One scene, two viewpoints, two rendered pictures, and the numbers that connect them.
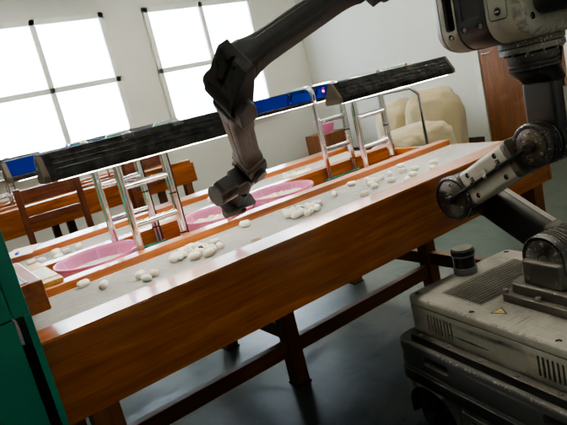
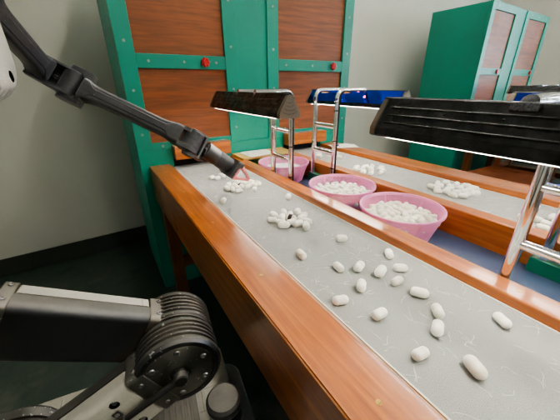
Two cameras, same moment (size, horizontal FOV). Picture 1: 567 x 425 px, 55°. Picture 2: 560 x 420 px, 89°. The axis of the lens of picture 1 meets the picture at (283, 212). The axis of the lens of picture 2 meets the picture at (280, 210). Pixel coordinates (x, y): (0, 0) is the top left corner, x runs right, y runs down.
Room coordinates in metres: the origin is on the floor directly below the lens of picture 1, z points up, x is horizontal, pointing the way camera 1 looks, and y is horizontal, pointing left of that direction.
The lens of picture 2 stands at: (1.70, -0.87, 1.14)
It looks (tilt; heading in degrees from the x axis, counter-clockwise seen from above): 24 degrees down; 91
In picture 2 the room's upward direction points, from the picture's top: straight up
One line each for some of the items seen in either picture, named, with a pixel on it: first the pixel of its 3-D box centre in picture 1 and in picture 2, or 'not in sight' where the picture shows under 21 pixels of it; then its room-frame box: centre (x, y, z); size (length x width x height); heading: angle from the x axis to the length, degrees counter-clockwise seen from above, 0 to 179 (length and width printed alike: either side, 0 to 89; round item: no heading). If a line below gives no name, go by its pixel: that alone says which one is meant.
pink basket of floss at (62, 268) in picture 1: (101, 268); (283, 169); (1.68, 0.60, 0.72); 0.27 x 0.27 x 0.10
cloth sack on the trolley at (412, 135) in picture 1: (416, 146); not in sight; (4.70, -1.25, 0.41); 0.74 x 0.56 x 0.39; 126
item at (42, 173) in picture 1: (153, 140); (246, 102); (1.54, 0.30, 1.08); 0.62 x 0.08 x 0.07; 123
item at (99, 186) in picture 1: (117, 197); (337, 137); (1.94, 0.56, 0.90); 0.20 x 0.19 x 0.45; 123
